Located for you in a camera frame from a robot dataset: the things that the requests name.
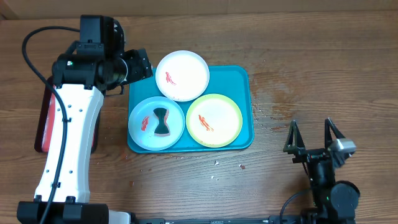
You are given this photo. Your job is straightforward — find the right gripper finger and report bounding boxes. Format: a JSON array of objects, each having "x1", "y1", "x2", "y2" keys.
[
  {"x1": 283, "y1": 120, "x2": 305, "y2": 152},
  {"x1": 325, "y1": 118, "x2": 345, "y2": 149}
]

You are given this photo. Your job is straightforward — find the yellow-green rimmed plate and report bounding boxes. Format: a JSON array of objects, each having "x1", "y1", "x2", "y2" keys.
[{"x1": 186, "y1": 93, "x2": 243, "y2": 148}]

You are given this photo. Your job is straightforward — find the white plate with red stain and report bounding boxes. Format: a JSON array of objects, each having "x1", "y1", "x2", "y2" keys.
[{"x1": 155, "y1": 50, "x2": 210, "y2": 102}]

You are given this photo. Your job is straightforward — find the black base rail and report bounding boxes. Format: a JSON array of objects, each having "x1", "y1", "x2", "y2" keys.
[{"x1": 132, "y1": 215, "x2": 356, "y2": 224}]

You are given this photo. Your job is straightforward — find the dark red water tray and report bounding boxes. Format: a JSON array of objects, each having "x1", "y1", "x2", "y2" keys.
[{"x1": 34, "y1": 74, "x2": 101, "y2": 154}]

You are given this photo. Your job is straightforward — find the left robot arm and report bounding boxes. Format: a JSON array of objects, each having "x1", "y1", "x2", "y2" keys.
[{"x1": 17, "y1": 15, "x2": 153, "y2": 223}]

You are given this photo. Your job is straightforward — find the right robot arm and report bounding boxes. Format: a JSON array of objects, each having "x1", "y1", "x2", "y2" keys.
[{"x1": 279, "y1": 118, "x2": 360, "y2": 223}]

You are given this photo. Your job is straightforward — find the light blue plate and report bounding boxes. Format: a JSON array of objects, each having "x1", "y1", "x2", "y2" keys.
[{"x1": 128, "y1": 96, "x2": 185, "y2": 151}]

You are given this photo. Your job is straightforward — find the teal plastic serving tray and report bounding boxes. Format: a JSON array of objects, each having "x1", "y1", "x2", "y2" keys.
[{"x1": 127, "y1": 65, "x2": 254, "y2": 154}]

